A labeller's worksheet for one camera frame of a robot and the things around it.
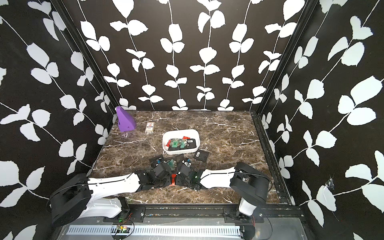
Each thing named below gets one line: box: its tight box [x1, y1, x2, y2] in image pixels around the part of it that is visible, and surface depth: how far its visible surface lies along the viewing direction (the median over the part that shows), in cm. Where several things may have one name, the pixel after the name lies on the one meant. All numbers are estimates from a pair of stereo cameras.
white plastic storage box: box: [162, 129, 201, 155], surface depth 100 cm
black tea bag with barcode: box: [193, 149, 209, 162], surface depth 98 cm
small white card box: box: [145, 122, 155, 134], surface depth 110 cm
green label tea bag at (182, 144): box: [179, 139, 186, 149], surface depth 97 cm
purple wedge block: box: [115, 106, 137, 132], surface depth 106 cm
